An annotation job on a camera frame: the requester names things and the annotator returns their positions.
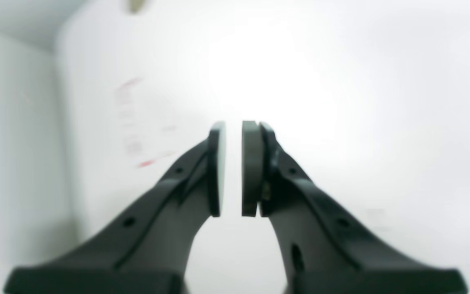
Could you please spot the red tape rectangle marking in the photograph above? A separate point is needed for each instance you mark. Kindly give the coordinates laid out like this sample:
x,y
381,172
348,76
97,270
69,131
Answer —
x,y
146,121

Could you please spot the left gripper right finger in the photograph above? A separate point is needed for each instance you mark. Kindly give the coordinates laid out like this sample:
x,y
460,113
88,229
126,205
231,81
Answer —
x,y
324,248

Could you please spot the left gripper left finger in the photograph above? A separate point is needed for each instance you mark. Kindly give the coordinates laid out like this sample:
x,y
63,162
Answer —
x,y
144,250

